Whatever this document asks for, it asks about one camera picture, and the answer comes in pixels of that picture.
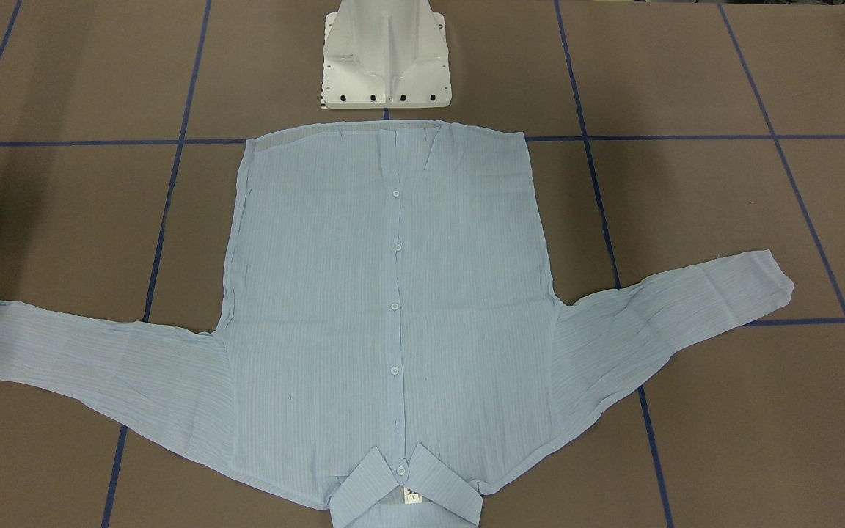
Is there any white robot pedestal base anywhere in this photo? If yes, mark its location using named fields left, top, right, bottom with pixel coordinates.
left=320, top=1, right=453, bottom=109

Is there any light blue button-up shirt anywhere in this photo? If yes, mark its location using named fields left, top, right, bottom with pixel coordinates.
left=0, top=120, right=794, bottom=527

